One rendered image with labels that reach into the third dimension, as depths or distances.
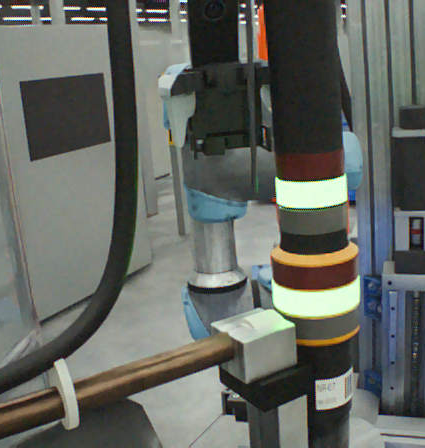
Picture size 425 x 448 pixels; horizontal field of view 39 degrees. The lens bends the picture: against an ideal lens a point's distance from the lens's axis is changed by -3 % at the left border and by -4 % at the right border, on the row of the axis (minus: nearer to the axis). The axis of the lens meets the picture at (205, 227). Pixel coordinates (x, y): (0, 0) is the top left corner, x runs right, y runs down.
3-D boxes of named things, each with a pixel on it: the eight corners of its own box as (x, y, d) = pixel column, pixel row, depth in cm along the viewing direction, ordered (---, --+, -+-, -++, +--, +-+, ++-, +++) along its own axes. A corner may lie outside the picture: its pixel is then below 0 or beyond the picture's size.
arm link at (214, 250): (264, 348, 117) (241, 56, 104) (186, 355, 118) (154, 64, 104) (258, 323, 129) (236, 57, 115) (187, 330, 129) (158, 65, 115)
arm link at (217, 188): (279, 219, 74) (272, 127, 71) (185, 228, 74) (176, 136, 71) (271, 205, 81) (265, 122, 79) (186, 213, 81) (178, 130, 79)
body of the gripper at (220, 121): (277, 152, 54) (254, 138, 66) (270, 54, 52) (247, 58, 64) (191, 161, 54) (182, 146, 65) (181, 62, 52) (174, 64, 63)
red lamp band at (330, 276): (309, 298, 28) (308, 272, 27) (255, 275, 31) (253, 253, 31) (377, 274, 30) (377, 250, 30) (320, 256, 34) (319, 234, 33)
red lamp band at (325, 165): (305, 183, 27) (304, 156, 27) (261, 175, 30) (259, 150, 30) (360, 171, 29) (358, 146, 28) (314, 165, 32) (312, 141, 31)
